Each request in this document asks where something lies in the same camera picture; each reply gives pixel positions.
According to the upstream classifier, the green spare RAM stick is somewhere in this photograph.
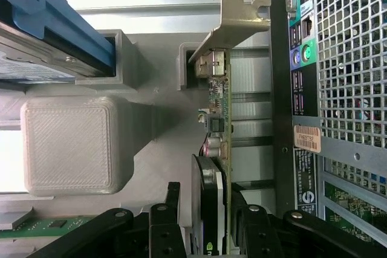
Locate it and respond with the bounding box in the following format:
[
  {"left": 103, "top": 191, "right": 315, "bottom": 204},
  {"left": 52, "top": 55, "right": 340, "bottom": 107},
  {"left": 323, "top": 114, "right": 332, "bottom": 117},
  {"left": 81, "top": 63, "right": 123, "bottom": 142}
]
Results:
[{"left": 0, "top": 214, "right": 102, "bottom": 240}]

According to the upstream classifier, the grey parts rack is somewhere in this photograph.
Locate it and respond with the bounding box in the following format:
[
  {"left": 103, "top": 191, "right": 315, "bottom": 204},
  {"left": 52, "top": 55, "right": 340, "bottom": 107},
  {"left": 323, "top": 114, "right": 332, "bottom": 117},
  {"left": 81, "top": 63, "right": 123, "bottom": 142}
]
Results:
[{"left": 0, "top": 30, "right": 233, "bottom": 231}]

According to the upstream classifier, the dark open PC case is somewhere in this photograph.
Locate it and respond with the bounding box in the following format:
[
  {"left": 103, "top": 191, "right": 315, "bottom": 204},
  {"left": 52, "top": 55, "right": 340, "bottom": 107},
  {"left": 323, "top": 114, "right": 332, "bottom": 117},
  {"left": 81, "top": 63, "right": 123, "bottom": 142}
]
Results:
[{"left": 267, "top": 0, "right": 387, "bottom": 258}]

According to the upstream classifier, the hard disk blue carrier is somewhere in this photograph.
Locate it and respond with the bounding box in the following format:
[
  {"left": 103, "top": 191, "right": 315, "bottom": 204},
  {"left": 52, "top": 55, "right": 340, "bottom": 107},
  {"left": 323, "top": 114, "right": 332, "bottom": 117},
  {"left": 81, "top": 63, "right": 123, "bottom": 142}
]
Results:
[{"left": 0, "top": 0, "right": 117, "bottom": 85}]

